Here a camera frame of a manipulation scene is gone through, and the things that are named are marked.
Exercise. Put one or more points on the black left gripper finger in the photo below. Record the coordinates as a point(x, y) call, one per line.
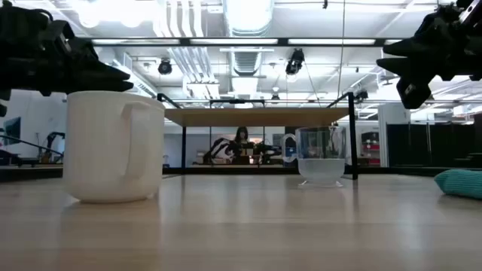
point(96, 66)
point(101, 86)

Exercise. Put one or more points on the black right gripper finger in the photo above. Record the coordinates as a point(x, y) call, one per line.
point(412, 75)
point(412, 48)

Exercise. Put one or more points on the white ceramic mug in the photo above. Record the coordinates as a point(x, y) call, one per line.
point(98, 150)

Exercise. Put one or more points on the clear glass mug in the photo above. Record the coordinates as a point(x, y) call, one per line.
point(322, 169)

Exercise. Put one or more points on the black background robot arm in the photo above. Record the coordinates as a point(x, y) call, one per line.
point(54, 139)

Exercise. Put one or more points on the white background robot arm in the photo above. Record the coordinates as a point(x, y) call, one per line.
point(220, 148)

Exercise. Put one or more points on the black hanging spotlight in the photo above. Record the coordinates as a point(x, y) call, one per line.
point(294, 62)
point(164, 67)

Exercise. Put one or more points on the black cabinet row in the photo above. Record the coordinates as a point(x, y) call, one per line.
point(440, 145)

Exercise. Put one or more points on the dark computer monitor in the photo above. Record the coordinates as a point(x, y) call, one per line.
point(12, 130)

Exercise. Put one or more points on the rack with red boxes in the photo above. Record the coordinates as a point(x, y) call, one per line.
point(371, 147)

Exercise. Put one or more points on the black overhead light bar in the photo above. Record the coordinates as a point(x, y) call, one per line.
point(184, 41)

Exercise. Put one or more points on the teal folded cloth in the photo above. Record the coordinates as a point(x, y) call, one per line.
point(461, 182)

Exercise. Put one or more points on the person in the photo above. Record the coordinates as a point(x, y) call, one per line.
point(241, 135)

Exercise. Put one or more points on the wooden shelf black metal frame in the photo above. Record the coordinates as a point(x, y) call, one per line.
point(256, 116)

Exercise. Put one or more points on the silver ventilation duct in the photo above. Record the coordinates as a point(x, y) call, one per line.
point(246, 19)

